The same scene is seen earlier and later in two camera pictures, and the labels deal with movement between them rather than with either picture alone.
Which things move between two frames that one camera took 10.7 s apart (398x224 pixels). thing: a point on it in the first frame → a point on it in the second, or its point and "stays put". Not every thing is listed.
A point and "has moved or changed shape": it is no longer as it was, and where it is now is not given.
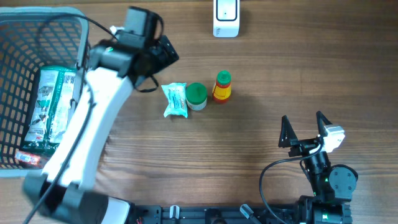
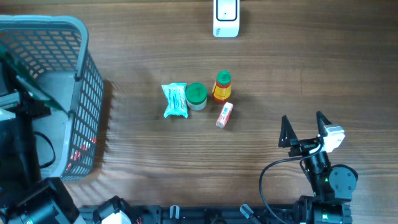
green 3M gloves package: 55,88 → 28,81
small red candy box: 27,158 has moved or changed shape
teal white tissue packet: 176,99 stays put
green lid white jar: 196,96 stays put
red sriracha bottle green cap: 222,88 stays put
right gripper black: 301,146 stays put
